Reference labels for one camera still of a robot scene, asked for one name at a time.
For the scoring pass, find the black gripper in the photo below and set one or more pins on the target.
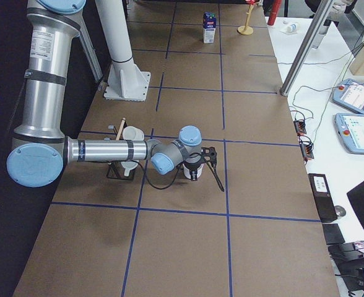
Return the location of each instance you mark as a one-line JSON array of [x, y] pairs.
[[192, 165]]

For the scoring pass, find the white smiley face mug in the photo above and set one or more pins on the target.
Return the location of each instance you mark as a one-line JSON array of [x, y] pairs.
[[187, 173]]

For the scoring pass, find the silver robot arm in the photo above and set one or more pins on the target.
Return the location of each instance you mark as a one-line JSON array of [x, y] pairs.
[[40, 150]]

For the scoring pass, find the blue white milk carton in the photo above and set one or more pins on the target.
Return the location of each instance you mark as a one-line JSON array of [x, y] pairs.
[[209, 27]]

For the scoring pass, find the white HOME mug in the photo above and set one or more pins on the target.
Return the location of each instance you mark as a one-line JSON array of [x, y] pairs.
[[128, 167]]

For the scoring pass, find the white ribbed mug left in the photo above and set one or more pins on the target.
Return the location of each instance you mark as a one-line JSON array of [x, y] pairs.
[[132, 133]]

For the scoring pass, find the orange black connector lower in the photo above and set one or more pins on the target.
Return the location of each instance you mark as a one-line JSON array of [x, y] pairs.
[[306, 147]]

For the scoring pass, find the orange black connector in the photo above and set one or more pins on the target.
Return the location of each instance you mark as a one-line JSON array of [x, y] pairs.
[[306, 147], [300, 127]]

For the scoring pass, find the orange black connector upper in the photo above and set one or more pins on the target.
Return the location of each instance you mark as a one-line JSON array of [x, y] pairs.
[[300, 127]]

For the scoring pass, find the black box with labels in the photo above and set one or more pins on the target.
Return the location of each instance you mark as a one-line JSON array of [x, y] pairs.
[[322, 197]]

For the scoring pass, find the wooden mug tree stand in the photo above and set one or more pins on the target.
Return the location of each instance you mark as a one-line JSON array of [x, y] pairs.
[[246, 29]]

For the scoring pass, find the teach pendant near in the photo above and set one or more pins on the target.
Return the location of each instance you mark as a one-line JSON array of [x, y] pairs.
[[350, 128]]

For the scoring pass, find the teach pendant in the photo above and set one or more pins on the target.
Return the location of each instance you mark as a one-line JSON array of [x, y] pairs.
[[350, 128], [350, 94]]

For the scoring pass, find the teach pendant far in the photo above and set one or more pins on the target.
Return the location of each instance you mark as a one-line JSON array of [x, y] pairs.
[[350, 94]]

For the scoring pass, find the white small bottle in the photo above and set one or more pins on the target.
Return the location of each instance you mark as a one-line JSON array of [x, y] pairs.
[[291, 28]]

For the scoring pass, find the red bottle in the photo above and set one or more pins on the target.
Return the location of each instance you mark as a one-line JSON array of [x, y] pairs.
[[274, 11]]

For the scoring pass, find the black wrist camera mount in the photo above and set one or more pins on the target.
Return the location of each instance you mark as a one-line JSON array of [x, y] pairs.
[[209, 157]]

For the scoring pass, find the black wire mug rack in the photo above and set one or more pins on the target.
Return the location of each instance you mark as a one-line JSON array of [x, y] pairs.
[[115, 170]]

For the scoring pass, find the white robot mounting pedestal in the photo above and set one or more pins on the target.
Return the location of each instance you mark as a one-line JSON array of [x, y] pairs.
[[125, 80]]

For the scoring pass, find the aluminium frame post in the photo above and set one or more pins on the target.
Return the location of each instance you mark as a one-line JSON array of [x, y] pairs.
[[317, 21]]

